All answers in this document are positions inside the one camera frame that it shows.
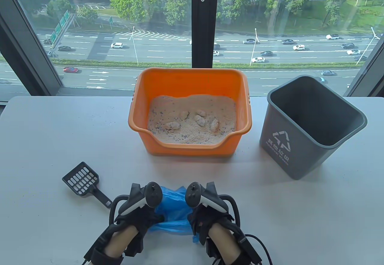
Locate black right wrist strap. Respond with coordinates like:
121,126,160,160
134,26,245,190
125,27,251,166
223,252,255,265

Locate person's right hand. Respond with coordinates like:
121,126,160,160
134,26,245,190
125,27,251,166
187,204,236,246

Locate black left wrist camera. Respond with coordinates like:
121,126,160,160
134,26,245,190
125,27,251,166
124,231,145,257

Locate black left wrist strap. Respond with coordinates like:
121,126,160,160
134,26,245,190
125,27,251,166
90,246,124,265

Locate gray plastic trash bin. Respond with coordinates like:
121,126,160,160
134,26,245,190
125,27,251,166
259,75,368,180

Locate black wrist strap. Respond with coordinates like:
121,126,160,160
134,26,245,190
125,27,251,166
90,246,124,265
223,252,255,265

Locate beige cat litter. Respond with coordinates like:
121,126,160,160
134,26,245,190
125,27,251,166
147,95,237,145

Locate black slotted litter scoop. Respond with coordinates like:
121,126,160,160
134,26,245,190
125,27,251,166
62,161,113,209

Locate black white left controller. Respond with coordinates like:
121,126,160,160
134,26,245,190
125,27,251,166
109,182,163,225

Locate blue plastic bag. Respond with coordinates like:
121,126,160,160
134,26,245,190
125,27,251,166
147,185,200,244

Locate green road sign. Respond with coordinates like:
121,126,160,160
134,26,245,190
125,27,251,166
49,10,75,49

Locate person's right forearm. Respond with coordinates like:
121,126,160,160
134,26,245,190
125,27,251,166
207,224,244,259

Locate black window frame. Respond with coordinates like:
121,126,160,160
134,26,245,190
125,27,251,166
0,0,384,103

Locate black white right controller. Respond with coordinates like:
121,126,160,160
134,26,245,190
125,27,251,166
184,182,240,228

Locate black white controller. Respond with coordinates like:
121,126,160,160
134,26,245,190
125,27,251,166
109,182,163,225
184,182,240,228

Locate orange plastic litter box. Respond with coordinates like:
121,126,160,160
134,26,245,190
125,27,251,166
128,68,252,157

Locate person's left hand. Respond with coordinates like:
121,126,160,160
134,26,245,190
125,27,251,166
114,206,165,235

